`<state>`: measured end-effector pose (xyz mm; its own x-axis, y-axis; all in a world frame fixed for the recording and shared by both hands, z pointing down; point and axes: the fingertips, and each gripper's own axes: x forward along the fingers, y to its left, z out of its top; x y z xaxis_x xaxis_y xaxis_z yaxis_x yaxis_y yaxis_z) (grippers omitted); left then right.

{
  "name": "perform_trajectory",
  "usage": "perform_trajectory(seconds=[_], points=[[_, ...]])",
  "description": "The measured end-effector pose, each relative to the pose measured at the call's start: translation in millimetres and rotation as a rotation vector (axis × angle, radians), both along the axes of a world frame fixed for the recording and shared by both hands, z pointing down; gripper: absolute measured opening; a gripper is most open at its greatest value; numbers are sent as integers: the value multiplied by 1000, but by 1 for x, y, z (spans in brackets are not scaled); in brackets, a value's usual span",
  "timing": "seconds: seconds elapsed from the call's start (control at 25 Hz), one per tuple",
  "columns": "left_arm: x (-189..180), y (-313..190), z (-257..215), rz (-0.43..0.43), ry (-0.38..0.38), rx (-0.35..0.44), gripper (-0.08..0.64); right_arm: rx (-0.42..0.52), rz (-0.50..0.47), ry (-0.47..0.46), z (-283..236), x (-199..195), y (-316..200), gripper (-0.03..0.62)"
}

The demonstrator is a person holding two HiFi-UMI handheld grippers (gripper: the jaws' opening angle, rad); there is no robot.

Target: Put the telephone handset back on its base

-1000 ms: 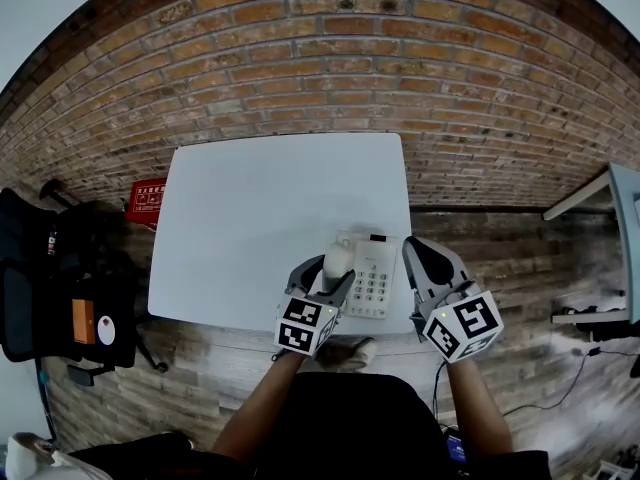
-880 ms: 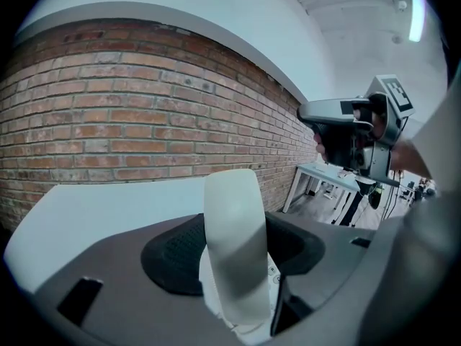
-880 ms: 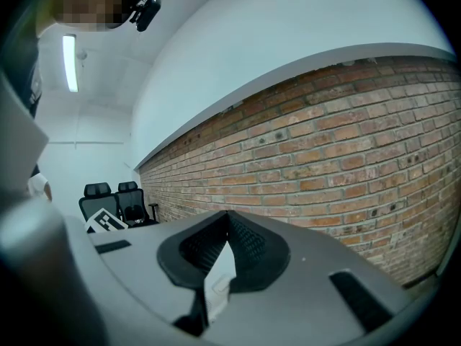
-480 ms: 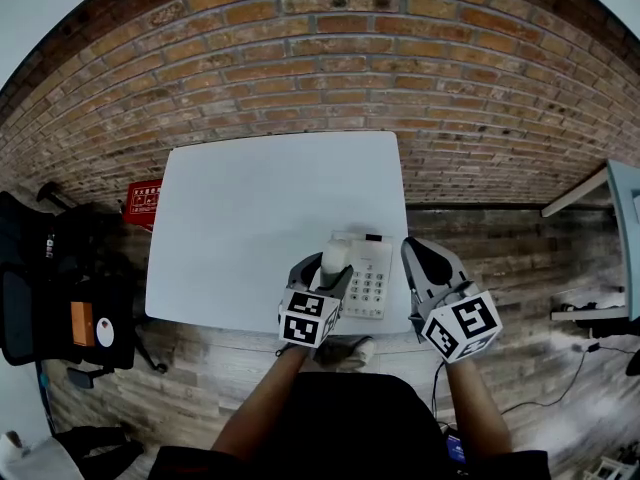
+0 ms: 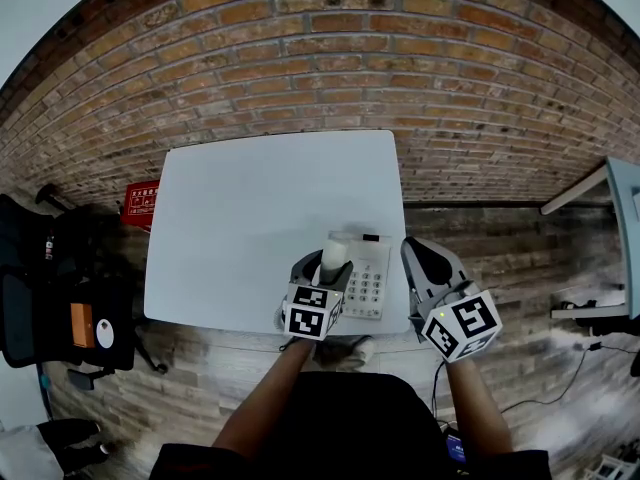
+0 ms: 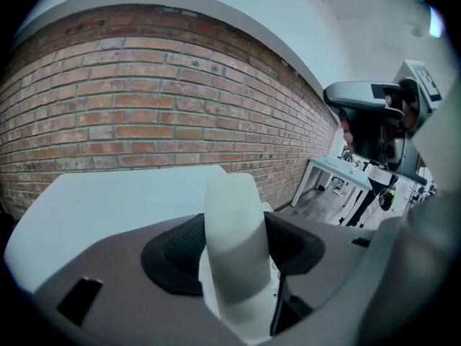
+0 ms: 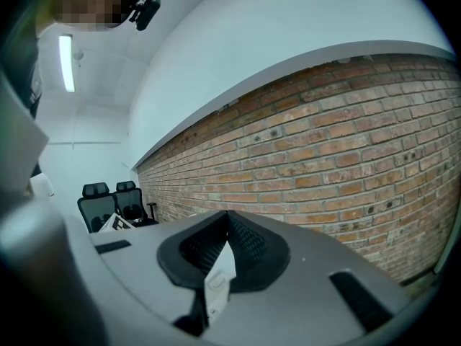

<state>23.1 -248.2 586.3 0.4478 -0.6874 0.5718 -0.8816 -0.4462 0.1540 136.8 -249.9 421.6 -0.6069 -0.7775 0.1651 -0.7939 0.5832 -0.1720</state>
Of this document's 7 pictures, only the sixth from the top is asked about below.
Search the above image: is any white square table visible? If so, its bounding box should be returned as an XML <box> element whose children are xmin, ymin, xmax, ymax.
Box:
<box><xmin>3</xmin><ymin>164</ymin><xmax>269</xmax><ymax>295</ymax></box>

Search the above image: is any person's right hand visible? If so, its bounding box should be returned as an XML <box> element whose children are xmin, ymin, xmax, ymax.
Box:
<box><xmin>341</xmin><ymin>117</ymin><xmax>357</xmax><ymax>154</ymax></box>

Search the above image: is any long ceiling lamp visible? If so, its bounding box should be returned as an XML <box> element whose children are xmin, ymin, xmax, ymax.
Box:
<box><xmin>429</xmin><ymin>6</ymin><xmax>444</xmax><ymax>38</ymax></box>

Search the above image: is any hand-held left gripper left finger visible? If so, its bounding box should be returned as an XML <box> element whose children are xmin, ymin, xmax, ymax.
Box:
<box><xmin>34</xmin><ymin>213</ymin><xmax>249</xmax><ymax>346</ymax></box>

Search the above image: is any grey table with white legs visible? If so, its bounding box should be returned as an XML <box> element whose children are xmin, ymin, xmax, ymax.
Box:
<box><xmin>290</xmin><ymin>156</ymin><xmax>375</xmax><ymax>226</ymax></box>

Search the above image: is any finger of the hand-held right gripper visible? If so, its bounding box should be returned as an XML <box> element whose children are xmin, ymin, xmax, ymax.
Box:
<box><xmin>322</xmin><ymin>80</ymin><xmax>406</xmax><ymax>120</ymax></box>

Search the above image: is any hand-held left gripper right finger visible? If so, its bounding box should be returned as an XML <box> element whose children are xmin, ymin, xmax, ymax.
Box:
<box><xmin>264</xmin><ymin>210</ymin><xmax>378</xmax><ymax>337</ymax></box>

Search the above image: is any black shoulder bag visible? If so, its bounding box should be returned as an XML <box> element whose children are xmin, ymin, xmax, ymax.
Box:
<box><xmin>377</xmin><ymin>184</ymin><xmax>399</xmax><ymax>212</ymax></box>

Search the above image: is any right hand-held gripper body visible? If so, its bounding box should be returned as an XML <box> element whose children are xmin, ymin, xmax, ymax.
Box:
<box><xmin>345</xmin><ymin>59</ymin><xmax>442</xmax><ymax>176</ymax></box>

